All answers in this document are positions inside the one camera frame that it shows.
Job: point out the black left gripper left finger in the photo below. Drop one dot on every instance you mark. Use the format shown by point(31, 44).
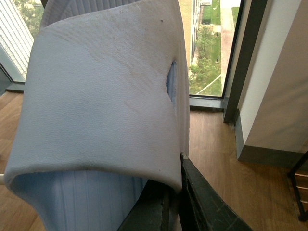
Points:
point(151, 211)

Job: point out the black metal shoe rack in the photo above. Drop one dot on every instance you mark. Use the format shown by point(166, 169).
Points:
point(291, 175)

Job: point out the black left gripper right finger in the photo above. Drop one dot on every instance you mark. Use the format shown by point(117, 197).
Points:
point(201, 208)

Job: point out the light blue slipper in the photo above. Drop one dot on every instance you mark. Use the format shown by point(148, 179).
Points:
point(105, 108)

